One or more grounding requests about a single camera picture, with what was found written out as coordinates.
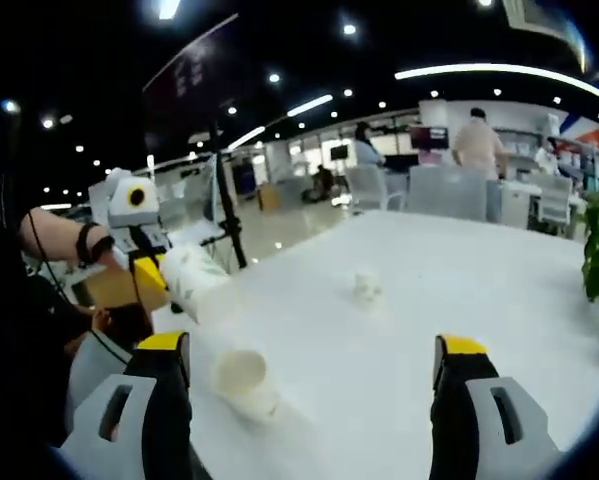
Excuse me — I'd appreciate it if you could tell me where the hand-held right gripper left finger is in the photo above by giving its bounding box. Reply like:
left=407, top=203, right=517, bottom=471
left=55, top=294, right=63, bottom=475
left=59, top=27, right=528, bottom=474
left=58, top=329, right=194, bottom=480

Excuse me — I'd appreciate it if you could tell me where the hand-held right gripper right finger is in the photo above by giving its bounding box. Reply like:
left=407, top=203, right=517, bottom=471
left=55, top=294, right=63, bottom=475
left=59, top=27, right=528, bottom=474
left=428, top=333, right=563, bottom=480

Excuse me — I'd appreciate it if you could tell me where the white paper cup green print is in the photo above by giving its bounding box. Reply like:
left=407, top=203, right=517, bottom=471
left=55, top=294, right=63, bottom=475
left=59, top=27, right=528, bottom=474
left=158, top=243, right=230, bottom=325
left=351, top=271, right=384, bottom=309
left=209, top=349, right=285, bottom=424

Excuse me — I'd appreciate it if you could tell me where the white pillar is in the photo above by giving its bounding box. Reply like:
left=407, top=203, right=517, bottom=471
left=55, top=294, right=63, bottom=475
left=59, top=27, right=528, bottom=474
left=87, top=182, right=111, bottom=226

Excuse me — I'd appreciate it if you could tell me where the white tilted board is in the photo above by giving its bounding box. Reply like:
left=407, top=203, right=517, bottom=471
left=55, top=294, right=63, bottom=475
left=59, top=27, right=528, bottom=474
left=166, top=222, right=228, bottom=251

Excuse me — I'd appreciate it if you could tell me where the glass partition panel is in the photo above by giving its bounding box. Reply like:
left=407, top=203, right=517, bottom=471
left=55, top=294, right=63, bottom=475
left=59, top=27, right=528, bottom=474
left=153, top=154, right=218, bottom=229

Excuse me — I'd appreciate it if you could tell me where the white table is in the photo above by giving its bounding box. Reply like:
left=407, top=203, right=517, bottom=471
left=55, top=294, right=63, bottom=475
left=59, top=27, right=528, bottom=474
left=151, top=209, right=599, bottom=480

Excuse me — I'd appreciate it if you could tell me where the grey office chair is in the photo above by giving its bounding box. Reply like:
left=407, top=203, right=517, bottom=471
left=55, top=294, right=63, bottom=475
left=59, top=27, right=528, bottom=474
left=63, top=332, right=135, bottom=446

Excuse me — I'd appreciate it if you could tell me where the black tripod stand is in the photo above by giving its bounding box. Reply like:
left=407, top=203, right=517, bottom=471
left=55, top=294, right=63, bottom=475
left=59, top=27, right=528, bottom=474
left=206, top=117, right=250, bottom=271

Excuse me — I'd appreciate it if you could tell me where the straight ceiling light strip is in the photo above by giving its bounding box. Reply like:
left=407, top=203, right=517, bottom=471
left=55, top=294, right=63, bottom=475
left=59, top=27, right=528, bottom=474
left=286, top=93, right=334, bottom=119
left=227, top=124, right=267, bottom=151

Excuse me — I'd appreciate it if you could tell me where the cardboard box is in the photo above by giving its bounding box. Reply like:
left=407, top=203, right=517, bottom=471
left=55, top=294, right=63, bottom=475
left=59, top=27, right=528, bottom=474
left=256, top=183, right=283, bottom=211

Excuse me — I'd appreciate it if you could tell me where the grey mesh chair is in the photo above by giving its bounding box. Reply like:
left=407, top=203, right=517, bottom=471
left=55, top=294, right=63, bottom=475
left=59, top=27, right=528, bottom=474
left=407, top=164, right=490, bottom=221

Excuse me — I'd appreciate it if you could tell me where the white mesh chair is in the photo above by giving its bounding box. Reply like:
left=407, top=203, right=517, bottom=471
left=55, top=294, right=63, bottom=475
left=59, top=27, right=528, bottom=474
left=346, top=164, right=408, bottom=214
left=528, top=174, right=588, bottom=236

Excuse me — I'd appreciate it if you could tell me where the white storage shelf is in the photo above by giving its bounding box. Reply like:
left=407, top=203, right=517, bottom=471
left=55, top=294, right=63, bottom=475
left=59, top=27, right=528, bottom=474
left=498, top=124, right=555, bottom=171

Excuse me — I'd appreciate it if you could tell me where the group of ceiling spot lights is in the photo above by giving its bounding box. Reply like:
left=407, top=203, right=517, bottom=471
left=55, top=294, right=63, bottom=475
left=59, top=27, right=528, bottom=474
left=1, top=0, right=599, bottom=196

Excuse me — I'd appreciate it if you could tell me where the curved ceiling light strip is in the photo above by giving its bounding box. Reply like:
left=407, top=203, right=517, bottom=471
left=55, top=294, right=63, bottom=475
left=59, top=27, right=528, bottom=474
left=393, top=62, right=599, bottom=106

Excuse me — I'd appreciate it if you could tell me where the ceiling air conditioner vent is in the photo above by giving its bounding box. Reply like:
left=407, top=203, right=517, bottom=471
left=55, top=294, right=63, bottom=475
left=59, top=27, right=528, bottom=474
left=501, top=0, right=590, bottom=71

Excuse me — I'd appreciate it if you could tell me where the black wrist strap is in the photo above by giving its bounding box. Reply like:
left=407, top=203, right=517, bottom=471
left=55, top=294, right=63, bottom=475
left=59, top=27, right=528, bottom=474
left=76, top=222, right=100, bottom=269

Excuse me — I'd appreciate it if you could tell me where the wall monitor screen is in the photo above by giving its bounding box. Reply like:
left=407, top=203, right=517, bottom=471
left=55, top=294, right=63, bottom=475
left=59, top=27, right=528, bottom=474
left=409, top=125, right=450, bottom=150

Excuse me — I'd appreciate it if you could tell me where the red blue wall graphic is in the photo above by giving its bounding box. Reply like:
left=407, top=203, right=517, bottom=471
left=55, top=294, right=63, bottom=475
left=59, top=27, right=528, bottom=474
left=561, top=112, right=599, bottom=141

